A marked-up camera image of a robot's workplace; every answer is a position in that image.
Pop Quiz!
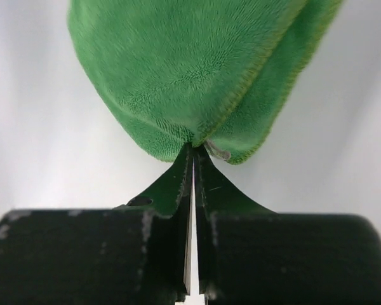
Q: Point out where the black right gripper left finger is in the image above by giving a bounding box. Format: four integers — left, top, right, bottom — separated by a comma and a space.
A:
0, 144, 193, 304

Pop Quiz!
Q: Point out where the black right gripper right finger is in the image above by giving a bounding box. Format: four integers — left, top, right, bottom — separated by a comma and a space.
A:
194, 147, 381, 304

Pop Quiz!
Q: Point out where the green microfibre towel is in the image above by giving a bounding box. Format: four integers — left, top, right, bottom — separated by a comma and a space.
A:
67, 0, 342, 165

